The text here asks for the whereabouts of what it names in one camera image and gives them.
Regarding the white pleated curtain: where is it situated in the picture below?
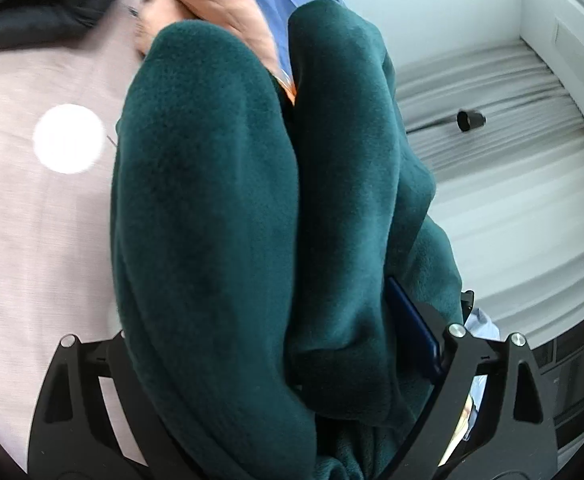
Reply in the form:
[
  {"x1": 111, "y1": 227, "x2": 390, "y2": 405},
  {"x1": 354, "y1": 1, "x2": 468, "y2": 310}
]
[{"x1": 397, "y1": 40, "x2": 584, "y2": 346}]

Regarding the pink polka-dot bedsheet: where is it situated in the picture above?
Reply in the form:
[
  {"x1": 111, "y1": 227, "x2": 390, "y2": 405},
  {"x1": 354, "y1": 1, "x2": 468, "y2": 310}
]
[{"x1": 0, "y1": 0, "x2": 143, "y2": 471}]

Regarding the person right hand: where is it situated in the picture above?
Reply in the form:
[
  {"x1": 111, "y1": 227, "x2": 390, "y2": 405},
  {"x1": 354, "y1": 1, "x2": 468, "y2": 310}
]
[{"x1": 135, "y1": 0, "x2": 283, "y2": 79}]

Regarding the dark green fleece sweater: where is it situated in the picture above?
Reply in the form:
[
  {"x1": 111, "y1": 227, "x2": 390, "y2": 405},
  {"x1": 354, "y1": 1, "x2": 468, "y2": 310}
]
[{"x1": 111, "y1": 0, "x2": 462, "y2": 479}]

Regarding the orange puffer jacket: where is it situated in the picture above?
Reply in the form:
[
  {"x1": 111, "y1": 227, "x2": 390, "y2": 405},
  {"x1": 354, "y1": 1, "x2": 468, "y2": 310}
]
[{"x1": 275, "y1": 73, "x2": 296, "y2": 104}]

